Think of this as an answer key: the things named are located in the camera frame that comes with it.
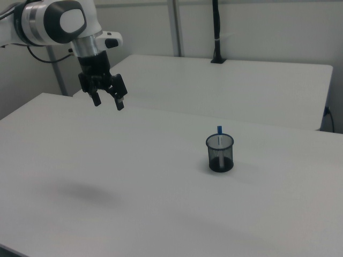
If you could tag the black camera pole with base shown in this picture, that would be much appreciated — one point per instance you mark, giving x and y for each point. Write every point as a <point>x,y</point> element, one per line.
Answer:
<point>217,32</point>

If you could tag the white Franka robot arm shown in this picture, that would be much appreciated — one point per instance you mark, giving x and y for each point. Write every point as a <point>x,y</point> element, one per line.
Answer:
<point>40,18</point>

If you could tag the black mesh pen cup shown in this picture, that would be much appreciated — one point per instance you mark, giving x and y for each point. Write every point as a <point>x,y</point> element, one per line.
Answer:
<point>220,158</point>

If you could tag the thin grey metal post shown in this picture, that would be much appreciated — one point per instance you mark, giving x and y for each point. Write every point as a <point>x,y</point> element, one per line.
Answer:
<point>57,72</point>

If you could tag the grey metal partition post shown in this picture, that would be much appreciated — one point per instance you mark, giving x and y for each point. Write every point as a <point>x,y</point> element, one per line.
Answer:
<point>177,26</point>

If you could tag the white marker with blue cap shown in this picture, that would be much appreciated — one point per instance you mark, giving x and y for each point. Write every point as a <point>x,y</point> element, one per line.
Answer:
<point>220,132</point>

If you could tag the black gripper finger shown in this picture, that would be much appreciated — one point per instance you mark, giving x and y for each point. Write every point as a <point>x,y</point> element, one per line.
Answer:
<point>93,95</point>
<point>119,88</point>

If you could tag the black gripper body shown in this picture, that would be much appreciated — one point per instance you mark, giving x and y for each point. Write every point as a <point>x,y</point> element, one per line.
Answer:
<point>94,65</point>

